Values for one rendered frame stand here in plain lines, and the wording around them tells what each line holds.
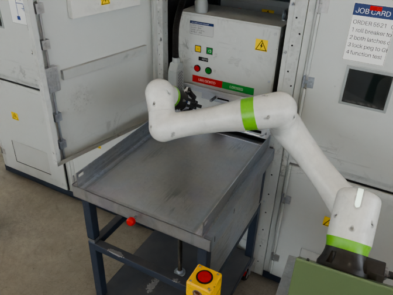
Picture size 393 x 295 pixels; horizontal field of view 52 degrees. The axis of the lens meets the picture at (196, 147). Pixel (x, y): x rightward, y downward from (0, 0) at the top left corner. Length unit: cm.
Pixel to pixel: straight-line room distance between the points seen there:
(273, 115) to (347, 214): 39
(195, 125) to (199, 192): 30
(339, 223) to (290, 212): 82
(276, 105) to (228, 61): 59
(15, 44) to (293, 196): 181
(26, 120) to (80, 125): 110
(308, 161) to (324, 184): 10
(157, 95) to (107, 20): 47
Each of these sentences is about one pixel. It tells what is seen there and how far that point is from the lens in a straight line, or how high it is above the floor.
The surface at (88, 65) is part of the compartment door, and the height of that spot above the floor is 123.
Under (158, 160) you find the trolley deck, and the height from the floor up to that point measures 85.
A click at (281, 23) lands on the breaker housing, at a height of 139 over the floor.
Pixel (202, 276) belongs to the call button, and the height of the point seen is 91.
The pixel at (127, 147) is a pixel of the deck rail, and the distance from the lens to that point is 186.
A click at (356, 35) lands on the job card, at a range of 163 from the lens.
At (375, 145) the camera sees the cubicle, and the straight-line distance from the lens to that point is 178.
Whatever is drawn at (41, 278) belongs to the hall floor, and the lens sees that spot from 252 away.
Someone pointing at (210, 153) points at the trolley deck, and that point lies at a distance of 183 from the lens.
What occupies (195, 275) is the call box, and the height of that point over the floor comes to 90.
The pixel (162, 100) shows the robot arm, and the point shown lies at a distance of 147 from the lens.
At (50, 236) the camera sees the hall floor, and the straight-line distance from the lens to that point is 274.
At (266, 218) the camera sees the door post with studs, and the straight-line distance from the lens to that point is 216.
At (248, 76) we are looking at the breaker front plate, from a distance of 186.
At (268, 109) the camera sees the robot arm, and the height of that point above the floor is 125.
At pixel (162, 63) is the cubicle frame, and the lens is 201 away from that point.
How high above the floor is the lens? 183
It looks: 32 degrees down
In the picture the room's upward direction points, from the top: 2 degrees clockwise
